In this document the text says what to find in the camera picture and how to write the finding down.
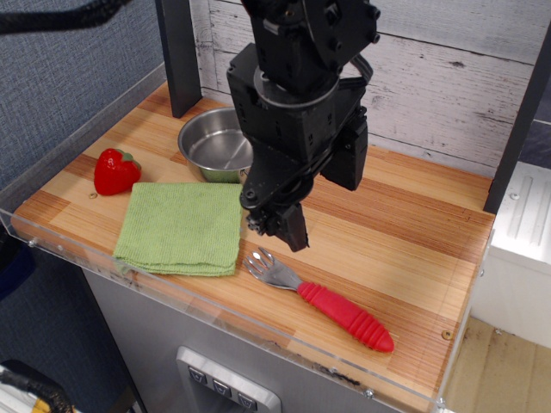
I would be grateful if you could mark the green folded cloth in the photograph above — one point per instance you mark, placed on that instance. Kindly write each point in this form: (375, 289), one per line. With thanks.
(182, 228)

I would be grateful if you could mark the grey cabinet front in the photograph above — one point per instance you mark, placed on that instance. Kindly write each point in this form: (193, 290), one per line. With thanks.
(148, 334)

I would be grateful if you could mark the clear acrylic table guard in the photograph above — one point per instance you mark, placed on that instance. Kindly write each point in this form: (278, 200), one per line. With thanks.
(406, 246)

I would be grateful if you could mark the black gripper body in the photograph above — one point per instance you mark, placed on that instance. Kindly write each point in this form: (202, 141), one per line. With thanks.
(295, 136)

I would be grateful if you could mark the dark grey right post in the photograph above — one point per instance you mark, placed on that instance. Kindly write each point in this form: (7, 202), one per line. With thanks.
(521, 126)

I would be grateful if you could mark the red handled fork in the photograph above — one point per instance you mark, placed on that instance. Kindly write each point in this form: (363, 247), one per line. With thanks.
(359, 323)

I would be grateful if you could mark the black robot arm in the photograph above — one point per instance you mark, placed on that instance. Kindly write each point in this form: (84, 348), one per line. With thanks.
(297, 91)

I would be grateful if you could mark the white aluminium box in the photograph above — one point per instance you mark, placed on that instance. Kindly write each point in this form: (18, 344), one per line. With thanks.
(513, 290)

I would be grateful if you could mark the silver button panel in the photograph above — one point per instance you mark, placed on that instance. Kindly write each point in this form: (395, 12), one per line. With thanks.
(212, 387)

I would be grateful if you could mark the dark grey post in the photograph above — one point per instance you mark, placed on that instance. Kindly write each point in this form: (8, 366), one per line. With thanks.
(521, 126)
(180, 61)

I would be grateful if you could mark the red toy strawberry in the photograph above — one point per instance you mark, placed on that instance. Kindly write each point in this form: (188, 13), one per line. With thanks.
(116, 172)

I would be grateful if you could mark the dark grey left post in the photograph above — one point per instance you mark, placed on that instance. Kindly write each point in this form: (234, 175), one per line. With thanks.
(180, 61)

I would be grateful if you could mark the small steel pot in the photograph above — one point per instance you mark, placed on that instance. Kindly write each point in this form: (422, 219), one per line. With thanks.
(214, 143)

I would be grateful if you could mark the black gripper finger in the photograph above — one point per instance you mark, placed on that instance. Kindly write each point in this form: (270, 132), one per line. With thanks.
(291, 227)
(262, 222)

